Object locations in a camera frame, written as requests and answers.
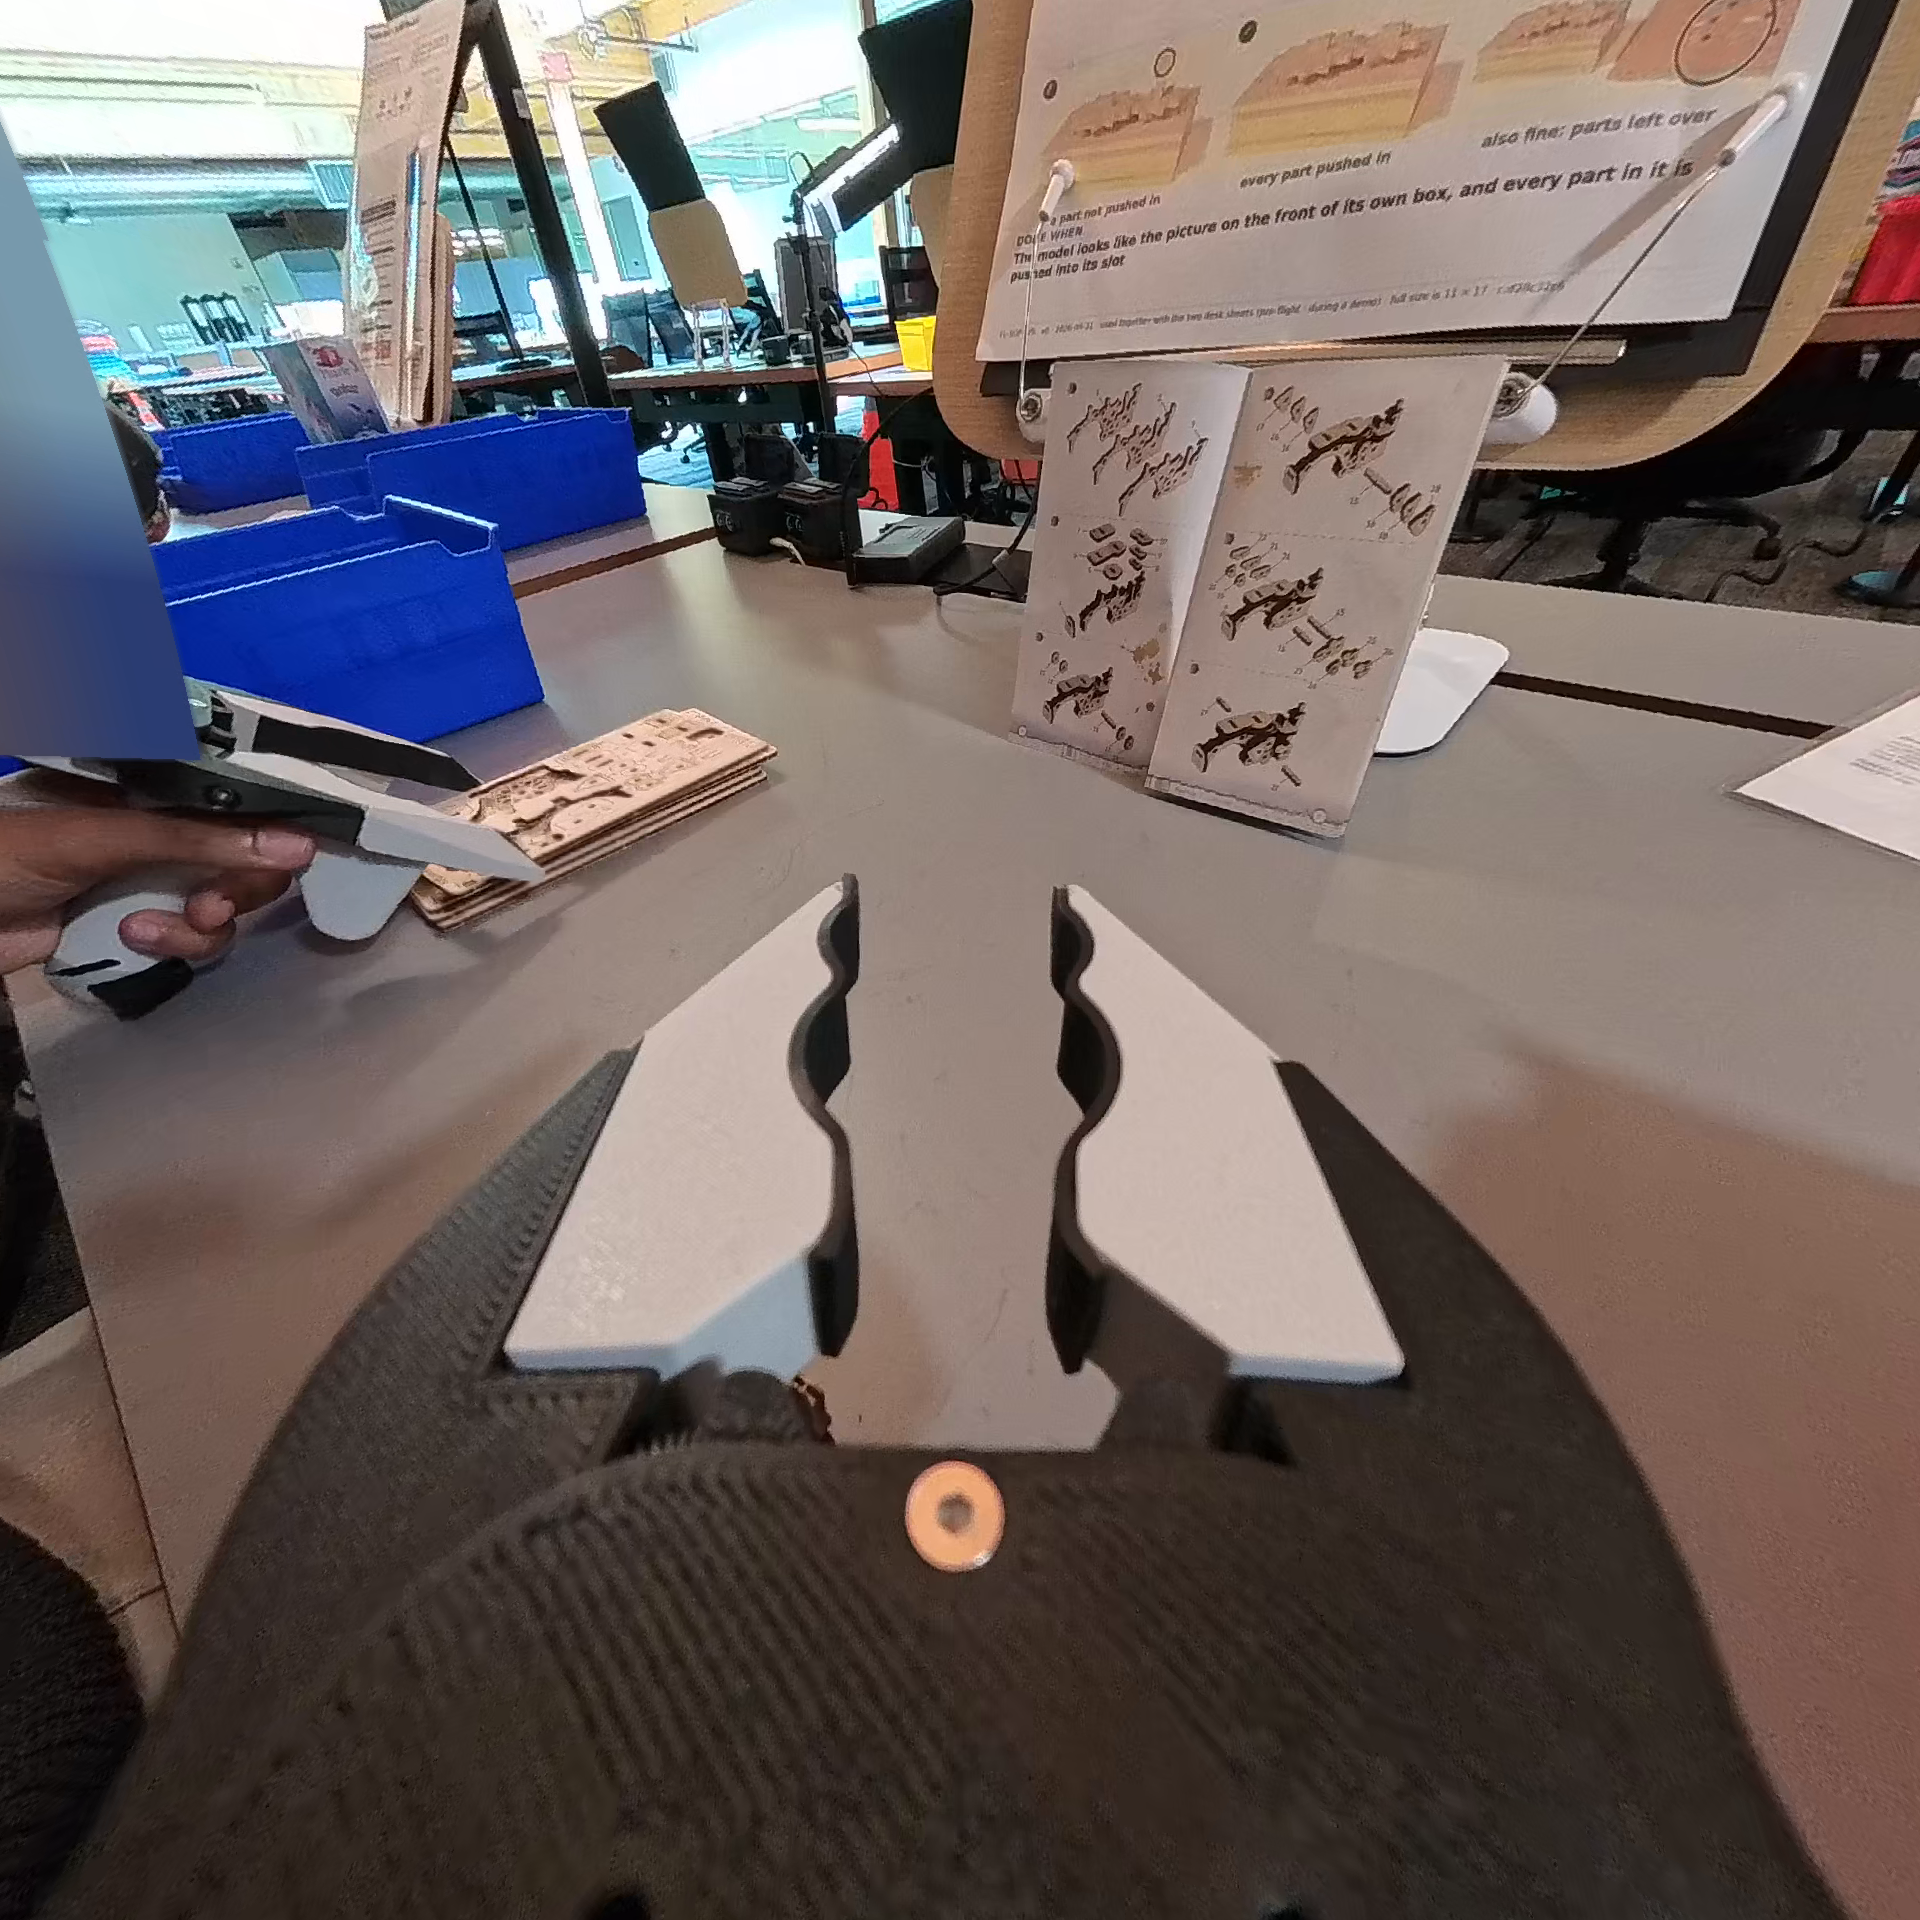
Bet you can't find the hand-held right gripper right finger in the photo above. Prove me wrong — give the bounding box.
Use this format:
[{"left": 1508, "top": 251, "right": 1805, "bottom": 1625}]
[{"left": 1045, "top": 882, "right": 1412, "bottom": 1385}]

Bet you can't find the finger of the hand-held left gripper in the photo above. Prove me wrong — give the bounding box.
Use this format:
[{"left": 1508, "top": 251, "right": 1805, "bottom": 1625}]
[
  {"left": 298, "top": 793, "right": 545, "bottom": 942},
  {"left": 209, "top": 682, "right": 486, "bottom": 793}
]

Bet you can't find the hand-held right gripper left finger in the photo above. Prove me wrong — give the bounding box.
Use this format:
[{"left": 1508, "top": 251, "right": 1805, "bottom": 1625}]
[{"left": 504, "top": 876, "right": 864, "bottom": 1375}]

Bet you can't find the stack of wooden puzzle sheets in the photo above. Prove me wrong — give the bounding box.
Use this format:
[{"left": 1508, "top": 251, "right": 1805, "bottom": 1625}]
[{"left": 408, "top": 708, "right": 778, "bottom": 930}]

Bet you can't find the grey desk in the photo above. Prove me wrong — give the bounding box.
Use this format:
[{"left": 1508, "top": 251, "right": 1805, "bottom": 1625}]
[{"left": 22, "top": 486, "right": 1920, "bottom": 1920}]

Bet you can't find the person's left hand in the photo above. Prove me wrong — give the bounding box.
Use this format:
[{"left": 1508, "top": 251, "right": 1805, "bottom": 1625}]
[{"left": 0, "top": 806, "right": 316, "bottom": 977}]

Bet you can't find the blue plastic bin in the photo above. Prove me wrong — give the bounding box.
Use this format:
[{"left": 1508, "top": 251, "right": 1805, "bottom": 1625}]
[
  {"left": 294, "top": 405, "right": 645, "bottom": 547},
  {"left": 151, "top": 497, "right": 545, "bottom": 748},
  {"left": 151, "top": 412, "right": 310, "bottom": 516}
]

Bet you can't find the colourful puzzle box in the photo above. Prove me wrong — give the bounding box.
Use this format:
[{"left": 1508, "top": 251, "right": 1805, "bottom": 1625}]
[{"left": 267, "top": 333, "right": 379, "bottom": 442}]

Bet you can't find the background document stand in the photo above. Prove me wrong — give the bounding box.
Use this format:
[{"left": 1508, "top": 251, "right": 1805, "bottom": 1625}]
[{"left": 349, "top": 0, "right": 470, "bottom": 428}]

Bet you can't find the black power adapter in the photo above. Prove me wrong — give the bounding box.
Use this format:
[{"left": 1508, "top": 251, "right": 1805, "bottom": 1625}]
[{"left": 849, "top": 512, "right": 968, "bottom": 587}]

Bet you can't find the document stand with white base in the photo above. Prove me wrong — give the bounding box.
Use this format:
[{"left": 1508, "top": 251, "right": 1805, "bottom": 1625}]
[{"left": 932, "top": 0, "right": 1920, "bottom": 756}]

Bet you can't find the folded assembly instruction booklet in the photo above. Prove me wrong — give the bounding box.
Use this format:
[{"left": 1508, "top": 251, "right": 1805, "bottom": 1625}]
[{"left": 1008, "top": 354, "right": 1508, "bottom": 837}]

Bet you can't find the black tripod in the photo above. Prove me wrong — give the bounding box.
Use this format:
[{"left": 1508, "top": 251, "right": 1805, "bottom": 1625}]
[{"left": 456, "top": 0, "right": 602, "bottom": 412}]

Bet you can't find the printed paper sheet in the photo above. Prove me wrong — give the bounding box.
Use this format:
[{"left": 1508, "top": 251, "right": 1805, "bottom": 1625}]
[{"left": 1736, "top": 694, "right": 1920, "bottom": 866}]

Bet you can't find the black office chair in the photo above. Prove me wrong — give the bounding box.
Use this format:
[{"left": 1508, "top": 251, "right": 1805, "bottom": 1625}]
[{"left": 1562, "top": 463, "right": 1787, "bottom": 593}]

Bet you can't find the printed instruction poster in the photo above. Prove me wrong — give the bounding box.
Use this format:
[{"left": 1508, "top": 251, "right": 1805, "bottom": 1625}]
[{"left": 984, "top": 0, "right": 1862, "bottom": 362}]

